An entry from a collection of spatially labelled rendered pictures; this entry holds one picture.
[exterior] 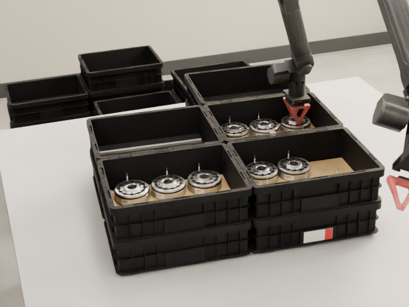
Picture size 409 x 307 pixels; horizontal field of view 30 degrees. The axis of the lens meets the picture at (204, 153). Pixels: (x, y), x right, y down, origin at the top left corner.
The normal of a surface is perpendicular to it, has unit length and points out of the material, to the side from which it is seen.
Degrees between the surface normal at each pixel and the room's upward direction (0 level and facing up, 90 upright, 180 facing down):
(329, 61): 0
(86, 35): 90
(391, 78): 0
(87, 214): 0
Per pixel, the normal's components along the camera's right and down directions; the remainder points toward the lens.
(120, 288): -0.02, -0.89
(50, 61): 0.31, 0.44
